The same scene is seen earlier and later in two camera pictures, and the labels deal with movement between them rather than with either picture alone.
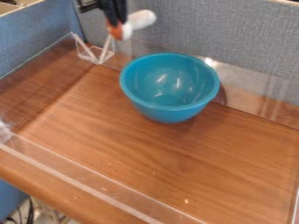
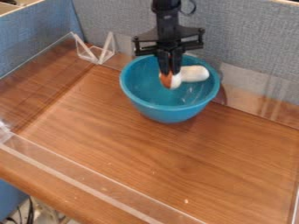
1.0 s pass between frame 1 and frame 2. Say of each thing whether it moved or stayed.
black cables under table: stayed
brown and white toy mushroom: moved
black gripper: moved
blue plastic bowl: stayed
